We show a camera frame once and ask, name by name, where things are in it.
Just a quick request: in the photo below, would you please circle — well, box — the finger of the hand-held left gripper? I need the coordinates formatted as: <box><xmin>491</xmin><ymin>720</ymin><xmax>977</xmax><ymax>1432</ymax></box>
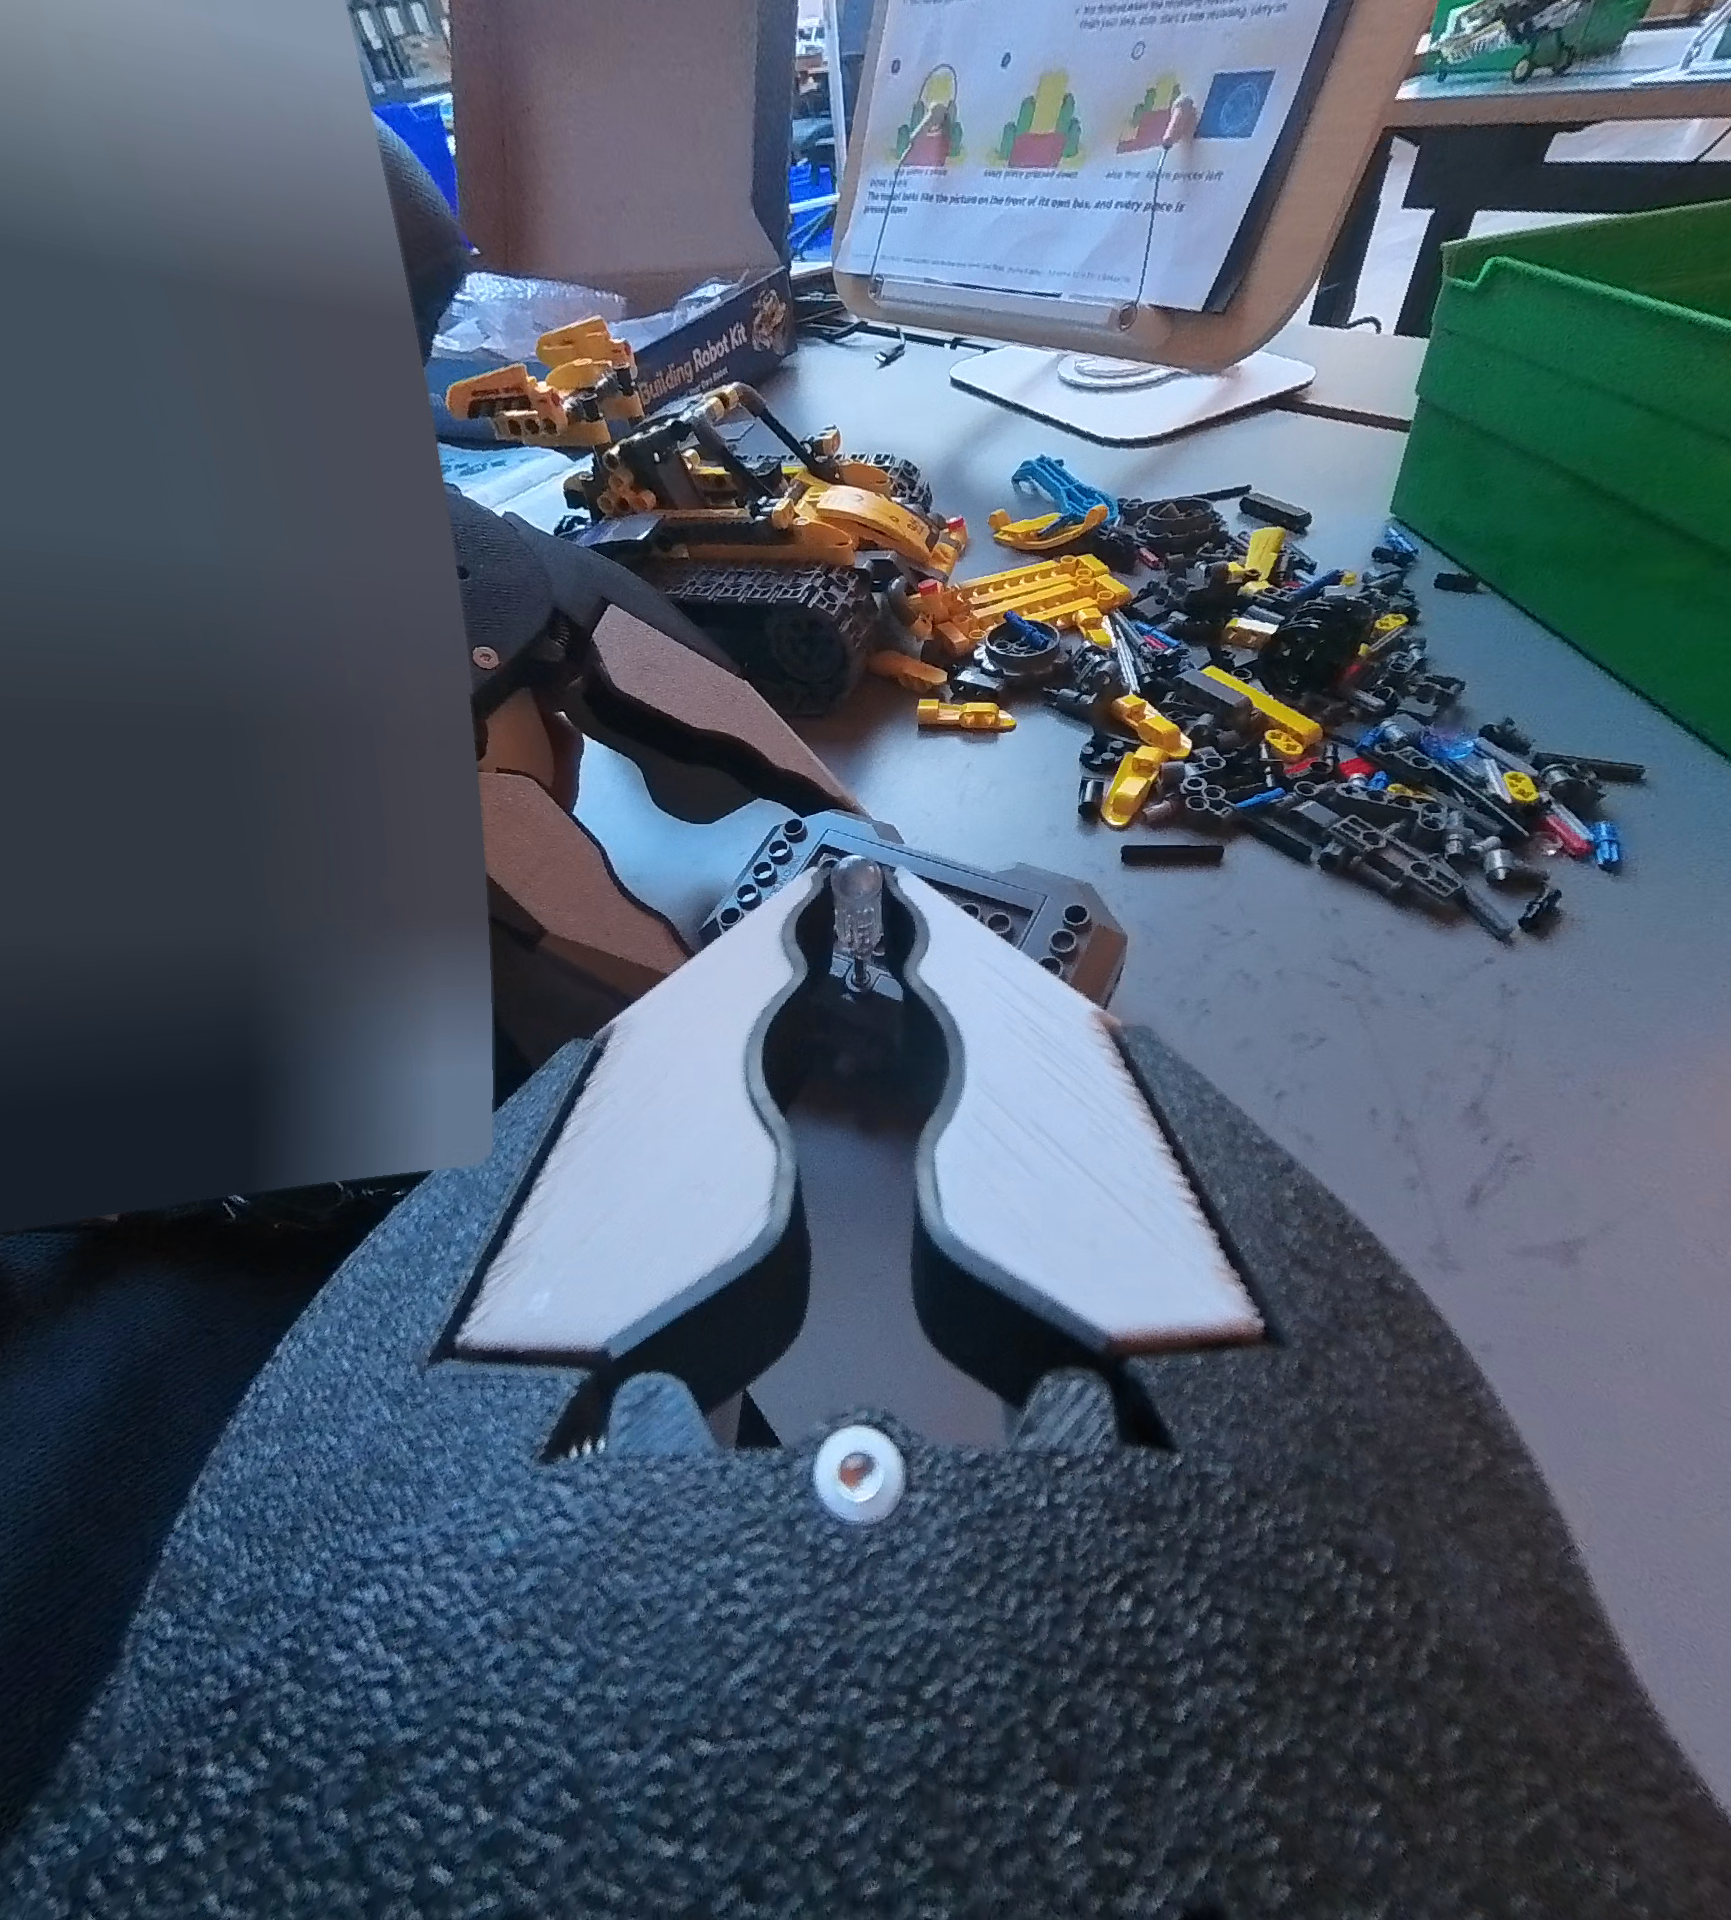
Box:
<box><xmin>565</xmin><ymin>607</ymin><xmax>882</xmax><ymax>826</ymax></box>
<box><xmin>488</xmin><ymin>768</ymin><xmax>700</xmax><ymax>1037</ymax></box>

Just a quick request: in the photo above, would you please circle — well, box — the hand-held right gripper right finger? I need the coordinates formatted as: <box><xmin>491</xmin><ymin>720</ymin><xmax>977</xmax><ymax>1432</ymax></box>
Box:
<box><xmin>885</xmin><ymin>872</ymin><xmax>1267</xmax><ymax>1413</ymax></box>

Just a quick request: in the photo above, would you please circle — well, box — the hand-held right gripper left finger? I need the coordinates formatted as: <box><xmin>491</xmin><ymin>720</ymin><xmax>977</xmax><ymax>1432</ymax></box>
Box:
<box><xmin>454</xmin><ymin>872</ymin><xmax>823</xmax><ymax>1413</ymax></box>

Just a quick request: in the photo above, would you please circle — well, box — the clear-handled screwdriver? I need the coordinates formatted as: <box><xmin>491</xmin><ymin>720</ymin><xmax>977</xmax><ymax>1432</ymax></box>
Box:
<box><xmin>828</xmin><ymin>852</ymin><xmax>897</xmax><ymax>997</ymax></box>

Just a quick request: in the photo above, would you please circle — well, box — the grey studded battery box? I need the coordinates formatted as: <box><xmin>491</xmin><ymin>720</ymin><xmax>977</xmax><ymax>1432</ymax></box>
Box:
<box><xmin>696</xmin><ymin>810</ymin><xmax>1129</xmax><ymax>1090</ymax></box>

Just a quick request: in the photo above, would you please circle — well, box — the yellow tracked toy vehicle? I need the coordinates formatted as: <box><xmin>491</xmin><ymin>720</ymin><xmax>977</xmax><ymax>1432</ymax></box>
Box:
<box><xmin>559</xmin><ymin>384</ymin><xmax>973</xmax><ymax>717</ymax></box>

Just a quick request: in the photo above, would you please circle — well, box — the clear plastic bag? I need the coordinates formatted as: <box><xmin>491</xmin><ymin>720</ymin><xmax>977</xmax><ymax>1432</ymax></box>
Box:
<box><xmin>432</xmin><ymin>265</ymin><xmax>749</xmax><ymax>368</ymax></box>

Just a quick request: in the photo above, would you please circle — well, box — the blue curved brick piece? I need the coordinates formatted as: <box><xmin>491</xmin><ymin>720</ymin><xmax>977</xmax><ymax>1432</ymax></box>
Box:
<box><xmin>1012</xmin><ymin>454</ymin><xmax>1113</xmax><ymax>530</ymax></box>

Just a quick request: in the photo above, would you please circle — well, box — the dark blue kit box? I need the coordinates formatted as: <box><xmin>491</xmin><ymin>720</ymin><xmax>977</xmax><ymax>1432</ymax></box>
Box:
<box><xmin>447</xmin><ymin>0</ymin><xmax>803</xmax><ymax>406</ymax></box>

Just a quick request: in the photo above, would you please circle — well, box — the blue storage bin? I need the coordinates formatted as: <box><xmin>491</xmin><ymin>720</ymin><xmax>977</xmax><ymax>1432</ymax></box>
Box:
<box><xmin>367</xmin><ymin>95</ymin><xmax>466</xmax><ymax>171</ymax></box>

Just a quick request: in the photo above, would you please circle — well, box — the pile of small brick pieces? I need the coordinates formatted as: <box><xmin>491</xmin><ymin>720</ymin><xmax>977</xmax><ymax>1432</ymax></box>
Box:
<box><xmin>942</xmin><ymin>453</ymin><xmax>1648</xmax><ymax>946</ymax></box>

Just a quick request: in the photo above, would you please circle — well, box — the wooden document stand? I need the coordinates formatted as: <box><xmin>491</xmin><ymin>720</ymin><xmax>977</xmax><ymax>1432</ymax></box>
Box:
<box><xmin>831</xmin><ymin>0</ymin><xmax>1406</xmax><ymax>450</ymax></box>

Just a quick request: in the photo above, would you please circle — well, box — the printed instruction sheet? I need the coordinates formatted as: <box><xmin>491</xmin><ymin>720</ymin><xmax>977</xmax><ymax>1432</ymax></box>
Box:
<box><xmin>851</xmin><ymin>0</ymin><xmax>1338</xmax><ymax>314</ymax></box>

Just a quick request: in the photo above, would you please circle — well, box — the green plastic bin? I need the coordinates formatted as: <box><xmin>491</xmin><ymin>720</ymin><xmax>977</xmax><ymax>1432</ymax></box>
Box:
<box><xmin>1388</xmin><ymin>186</ymin><xmax>1731</xmax><ymax>826</ymax></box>

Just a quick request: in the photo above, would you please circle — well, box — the green toy model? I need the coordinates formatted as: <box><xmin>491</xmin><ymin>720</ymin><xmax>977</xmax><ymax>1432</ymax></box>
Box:
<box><xmin>1433</xmin><ymin>0</ymin><xmax>1654</xmax><ymax>85</ymax></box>

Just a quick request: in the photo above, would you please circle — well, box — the wood-edged grey table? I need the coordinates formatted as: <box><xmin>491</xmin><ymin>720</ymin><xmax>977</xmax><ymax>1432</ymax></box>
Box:
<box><xmin>1383</xmin><ymin>28</ymin><xmax>1731</xmax><ymax>324</ymax></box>

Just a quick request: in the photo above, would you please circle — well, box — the yellow long beam frame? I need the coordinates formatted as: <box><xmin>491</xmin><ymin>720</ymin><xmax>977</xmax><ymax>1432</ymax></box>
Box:
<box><xmin>955</xmin><ymin>553</ymin><xmax>1134</xmax><ymax>648</ymax></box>

